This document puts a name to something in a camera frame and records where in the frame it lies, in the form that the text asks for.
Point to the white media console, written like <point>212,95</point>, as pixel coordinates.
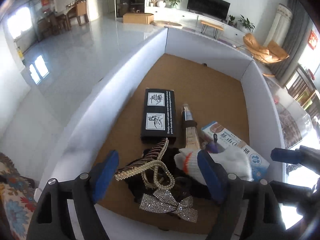
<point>191,21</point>

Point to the green potted plant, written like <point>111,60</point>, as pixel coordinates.
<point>173,3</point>

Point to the white cardboard storage box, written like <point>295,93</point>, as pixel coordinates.
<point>221,83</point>

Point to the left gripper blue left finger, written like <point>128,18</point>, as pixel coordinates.
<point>88,188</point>

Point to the white knit glove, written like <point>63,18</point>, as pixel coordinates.
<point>233,160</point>

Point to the gold tube cosmetic bottle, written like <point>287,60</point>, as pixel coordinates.
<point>190,128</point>

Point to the wooden dining chair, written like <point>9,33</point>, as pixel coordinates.
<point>302,88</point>

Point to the black rectangular box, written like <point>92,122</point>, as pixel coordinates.
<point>159,116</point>

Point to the wooden bench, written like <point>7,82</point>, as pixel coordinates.
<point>217,29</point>

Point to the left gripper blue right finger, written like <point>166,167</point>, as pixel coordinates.
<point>227,190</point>

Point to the black television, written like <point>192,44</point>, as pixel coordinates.
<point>216,8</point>

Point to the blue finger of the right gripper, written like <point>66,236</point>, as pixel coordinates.
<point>287,156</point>

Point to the brown cardboard box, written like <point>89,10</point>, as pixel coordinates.
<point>138,18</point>

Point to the blue white medicine box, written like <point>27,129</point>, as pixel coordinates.
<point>226,138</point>

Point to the orange lounge chair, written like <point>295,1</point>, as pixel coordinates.
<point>270,54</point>

